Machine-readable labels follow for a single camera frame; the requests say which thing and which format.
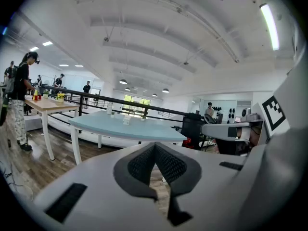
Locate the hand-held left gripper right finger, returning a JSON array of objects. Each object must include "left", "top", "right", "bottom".
[{"left": 155, "top": 142, "right": 202, "bottom": 227}]

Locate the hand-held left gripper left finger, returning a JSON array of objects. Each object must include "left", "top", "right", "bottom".
[{"left": 113, "top": 142, "right": 159, "bottom": 202}]

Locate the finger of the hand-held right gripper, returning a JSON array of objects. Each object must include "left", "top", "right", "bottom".
[{"left": 204, "top": 114, "right": 218, "bottom": 125}]

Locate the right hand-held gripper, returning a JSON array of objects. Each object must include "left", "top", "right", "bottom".
[{"left": 201, "top": 54, "right": 308, "bottom": 231}]

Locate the black chair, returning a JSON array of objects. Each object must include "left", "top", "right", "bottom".
[{"left": 180, "top": 114, "right": 205, "bottom": 150}]

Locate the light blue table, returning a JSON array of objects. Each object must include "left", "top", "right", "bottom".
[{"left": 68, "top": 110, "right": 188, "bottom": 165}]

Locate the large window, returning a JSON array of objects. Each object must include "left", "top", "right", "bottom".
[{"left": 123, "top": 94, "right": 152, "bottom": 116}]

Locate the black metal railing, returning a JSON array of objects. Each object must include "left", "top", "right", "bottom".
[{"left": 42, "top": 85, "right": 205, "bottom": 131}]

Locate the wooden table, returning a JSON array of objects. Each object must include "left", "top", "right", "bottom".
[{"left": 24, "top": 95, "right": 80, "bottom": 161}]

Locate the long ceiling light tube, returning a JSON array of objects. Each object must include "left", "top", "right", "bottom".
[{"left": 259, "top": 3, "right": 280, "bottom": 51}]

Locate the black and green bag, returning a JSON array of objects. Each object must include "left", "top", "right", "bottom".
[{"left": 0, "top": 96, "right": 10, "bottom": 127}]

